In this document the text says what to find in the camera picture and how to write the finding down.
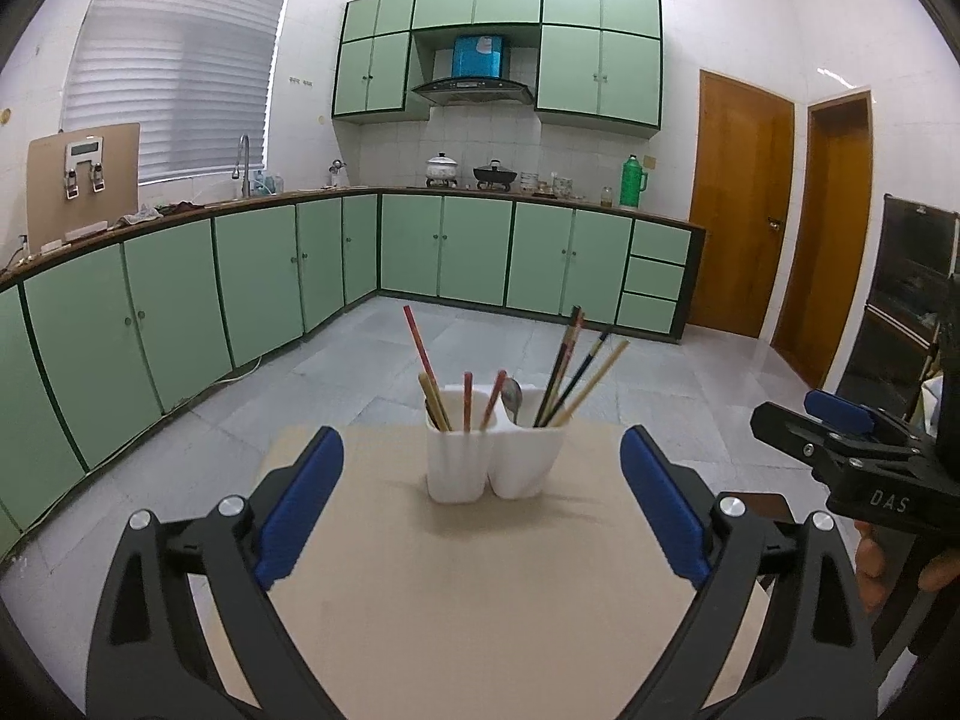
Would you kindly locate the small steel kettle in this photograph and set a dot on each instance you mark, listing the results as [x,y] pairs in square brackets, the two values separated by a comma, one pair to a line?
[339,175]

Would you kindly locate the white plastic bag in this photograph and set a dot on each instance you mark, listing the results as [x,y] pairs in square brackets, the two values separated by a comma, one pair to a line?
[931,401]

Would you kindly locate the light wooden chopstick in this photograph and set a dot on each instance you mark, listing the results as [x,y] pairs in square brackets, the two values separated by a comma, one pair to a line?
[430,397]
[441,409]

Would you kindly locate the black chopstick pale band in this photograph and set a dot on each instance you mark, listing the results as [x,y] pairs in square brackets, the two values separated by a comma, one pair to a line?
[585,367]

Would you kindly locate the white cooking pot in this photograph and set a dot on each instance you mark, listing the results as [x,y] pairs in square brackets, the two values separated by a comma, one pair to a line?
[442,171]

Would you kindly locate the black wok with lid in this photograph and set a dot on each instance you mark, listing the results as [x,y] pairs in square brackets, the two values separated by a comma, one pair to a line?
[495,178]

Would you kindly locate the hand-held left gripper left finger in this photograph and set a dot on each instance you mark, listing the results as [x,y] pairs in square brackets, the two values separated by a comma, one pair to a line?
[300,502]

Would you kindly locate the white device on board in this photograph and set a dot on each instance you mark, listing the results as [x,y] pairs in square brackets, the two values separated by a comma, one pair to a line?
[82,154]

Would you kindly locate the white two-compartment utensil holder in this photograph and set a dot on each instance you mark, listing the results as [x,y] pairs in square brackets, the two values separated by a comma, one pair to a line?
[457,465]

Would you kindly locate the white power strip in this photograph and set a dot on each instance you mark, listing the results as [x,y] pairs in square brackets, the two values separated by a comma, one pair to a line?
[75,234]

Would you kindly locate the white patterned mug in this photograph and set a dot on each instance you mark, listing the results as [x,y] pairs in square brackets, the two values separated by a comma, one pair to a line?
[562,186]

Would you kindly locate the wooden board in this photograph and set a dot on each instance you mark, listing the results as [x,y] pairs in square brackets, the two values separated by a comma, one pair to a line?
[120,165]

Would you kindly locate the green kitchen base cabinets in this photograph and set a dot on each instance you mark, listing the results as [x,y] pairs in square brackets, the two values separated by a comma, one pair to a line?
[172,300]

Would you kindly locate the stacked bowls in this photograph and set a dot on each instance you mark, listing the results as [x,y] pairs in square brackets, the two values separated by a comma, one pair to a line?
[529,182]

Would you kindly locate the black glass cabinet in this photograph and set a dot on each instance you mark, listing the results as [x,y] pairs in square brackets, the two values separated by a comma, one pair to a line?
[900,300]

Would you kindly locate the wooden door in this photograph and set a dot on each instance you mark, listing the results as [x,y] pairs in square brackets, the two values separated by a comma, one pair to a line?
[739,202]

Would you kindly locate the bottles beside sink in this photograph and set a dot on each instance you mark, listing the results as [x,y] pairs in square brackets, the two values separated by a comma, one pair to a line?
[268,184]

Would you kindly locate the wooden doorway frame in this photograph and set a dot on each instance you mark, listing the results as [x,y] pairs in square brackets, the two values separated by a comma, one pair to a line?
[859,240]

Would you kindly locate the cloths on counter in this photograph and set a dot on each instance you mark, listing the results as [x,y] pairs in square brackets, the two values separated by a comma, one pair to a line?
[150,214]

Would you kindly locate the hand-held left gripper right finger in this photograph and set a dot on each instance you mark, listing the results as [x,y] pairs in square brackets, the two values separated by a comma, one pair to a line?
[664,502]

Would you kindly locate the long red chopstick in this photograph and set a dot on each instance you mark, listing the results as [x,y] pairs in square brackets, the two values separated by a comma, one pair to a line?
[420,349]

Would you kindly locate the white window blind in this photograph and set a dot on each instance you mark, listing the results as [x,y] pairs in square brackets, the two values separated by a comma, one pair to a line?
[172,67]

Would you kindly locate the black range hood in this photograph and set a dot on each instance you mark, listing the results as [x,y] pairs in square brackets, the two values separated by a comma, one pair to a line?
[472,94]

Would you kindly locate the metal spoon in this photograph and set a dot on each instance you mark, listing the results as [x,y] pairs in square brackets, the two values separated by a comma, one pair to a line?
[512,397]

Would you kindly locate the pale wooden chopstick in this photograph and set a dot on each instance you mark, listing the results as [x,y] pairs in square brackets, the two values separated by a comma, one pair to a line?
[592,381]

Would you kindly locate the green upper wall cabinets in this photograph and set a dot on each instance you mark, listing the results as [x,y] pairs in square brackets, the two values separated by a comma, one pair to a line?
[600,75]

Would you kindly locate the dark brown chopstick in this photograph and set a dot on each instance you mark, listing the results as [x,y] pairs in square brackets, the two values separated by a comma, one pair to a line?
[562,360]
[571,360]

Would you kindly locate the metal kitchen faucet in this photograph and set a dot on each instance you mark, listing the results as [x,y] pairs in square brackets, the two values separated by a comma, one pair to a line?
[244,165]

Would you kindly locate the blue wrapped hood chimney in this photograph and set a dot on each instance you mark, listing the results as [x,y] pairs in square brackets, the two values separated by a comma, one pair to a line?
[478,58]

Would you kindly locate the person's right hand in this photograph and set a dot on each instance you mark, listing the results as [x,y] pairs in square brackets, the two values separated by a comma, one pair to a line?
[870,566]

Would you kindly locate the short red chopstick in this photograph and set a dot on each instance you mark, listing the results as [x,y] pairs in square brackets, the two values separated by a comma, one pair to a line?
[493,397]
[468,401]

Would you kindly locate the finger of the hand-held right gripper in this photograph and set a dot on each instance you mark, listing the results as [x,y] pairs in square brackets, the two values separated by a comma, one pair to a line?
[787,435]
[844,412]

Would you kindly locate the green thermos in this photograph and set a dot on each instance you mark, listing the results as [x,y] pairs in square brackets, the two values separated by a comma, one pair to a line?
[632,184]

